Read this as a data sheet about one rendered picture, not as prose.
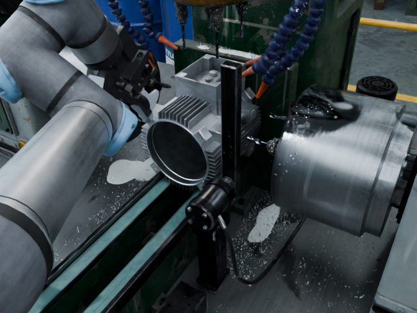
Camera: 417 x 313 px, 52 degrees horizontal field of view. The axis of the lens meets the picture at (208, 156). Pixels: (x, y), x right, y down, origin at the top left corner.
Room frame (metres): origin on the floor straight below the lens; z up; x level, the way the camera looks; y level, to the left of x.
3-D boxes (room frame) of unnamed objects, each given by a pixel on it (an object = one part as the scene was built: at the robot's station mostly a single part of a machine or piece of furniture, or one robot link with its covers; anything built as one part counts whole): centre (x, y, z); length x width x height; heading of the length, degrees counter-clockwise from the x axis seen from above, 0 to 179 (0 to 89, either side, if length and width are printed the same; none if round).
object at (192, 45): (0.93, -0.08, 0.97); 0.30 x 0.11 x 0.34; 57
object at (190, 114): (0.78, 0.01, 1.01); 0.20 x 0.19 x 0.19; 146
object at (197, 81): (0.82, -0.01, 1.11); 0.12 x 0.11 x 0.07; 146
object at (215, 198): (0.68, -0.13, 0.92); 0.45 x 0.13 x 0.24; 147
